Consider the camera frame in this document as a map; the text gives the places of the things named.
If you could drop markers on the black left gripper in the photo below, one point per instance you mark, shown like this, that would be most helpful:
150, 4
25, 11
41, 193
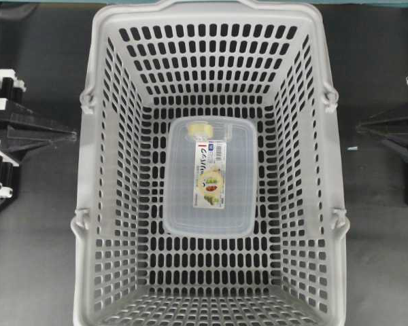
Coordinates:
21, 130

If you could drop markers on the grey plastic shopping basket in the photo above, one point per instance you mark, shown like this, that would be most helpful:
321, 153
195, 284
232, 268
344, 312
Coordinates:
151, 64

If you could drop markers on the clear plastic food container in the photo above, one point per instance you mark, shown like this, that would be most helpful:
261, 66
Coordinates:
210, 186

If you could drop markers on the cellophane tape roll pack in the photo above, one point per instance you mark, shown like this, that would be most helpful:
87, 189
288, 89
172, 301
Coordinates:
204, 131

